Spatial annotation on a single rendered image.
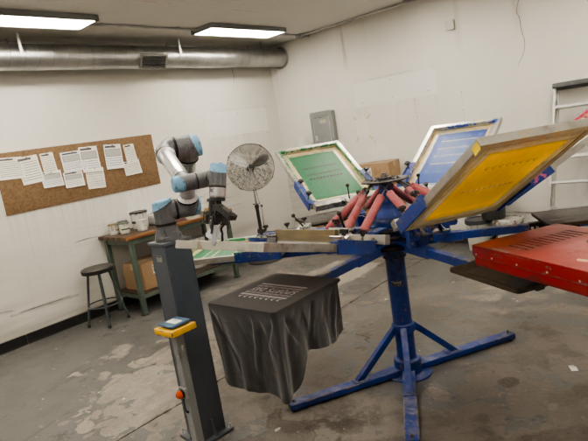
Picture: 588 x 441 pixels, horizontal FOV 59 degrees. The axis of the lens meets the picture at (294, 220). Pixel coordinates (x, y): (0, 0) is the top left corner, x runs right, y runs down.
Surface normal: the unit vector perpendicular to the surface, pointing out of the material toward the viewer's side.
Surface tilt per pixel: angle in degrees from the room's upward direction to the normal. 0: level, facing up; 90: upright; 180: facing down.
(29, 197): 90
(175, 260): 90
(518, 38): 90
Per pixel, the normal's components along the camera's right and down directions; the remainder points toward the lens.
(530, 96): -0.64, 0.22
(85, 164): 0.71, -0.06
